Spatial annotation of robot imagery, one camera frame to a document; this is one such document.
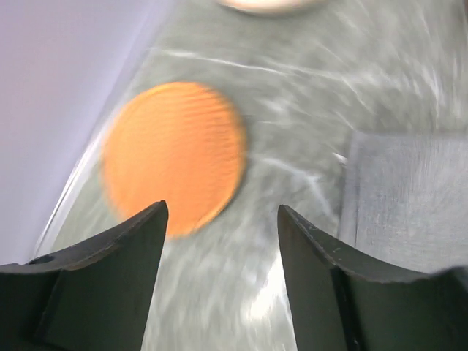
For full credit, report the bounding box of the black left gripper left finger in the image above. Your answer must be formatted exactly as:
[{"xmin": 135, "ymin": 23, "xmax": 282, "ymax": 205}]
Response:
[{"xmin": 1, "ymin": 202, "xmax": 168, "ymax": 350}]

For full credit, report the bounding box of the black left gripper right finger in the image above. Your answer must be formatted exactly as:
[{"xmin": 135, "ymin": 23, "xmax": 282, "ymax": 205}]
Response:
[{"xmin": 278, "ymin": 205, "xmax": 467, "ymax": 351}]

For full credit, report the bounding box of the grey cloth napkin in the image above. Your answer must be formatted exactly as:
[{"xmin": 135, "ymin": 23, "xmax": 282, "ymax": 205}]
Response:
[{"xmin": 338, "ymin": 132, "xmax": 467, "ymax": 273}]

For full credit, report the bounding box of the orange woven round coaster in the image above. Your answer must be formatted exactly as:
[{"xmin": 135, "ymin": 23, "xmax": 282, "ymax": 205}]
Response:
[{"xmin": 101, "ymin": 82, "xmax": 246, "ymax": 238}]

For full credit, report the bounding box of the cream divided plate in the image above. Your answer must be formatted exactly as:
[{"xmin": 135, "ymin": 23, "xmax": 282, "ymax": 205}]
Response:
[{"xmin": 217, "ymin": 0, "xmax": 323, "ymax": 15}]

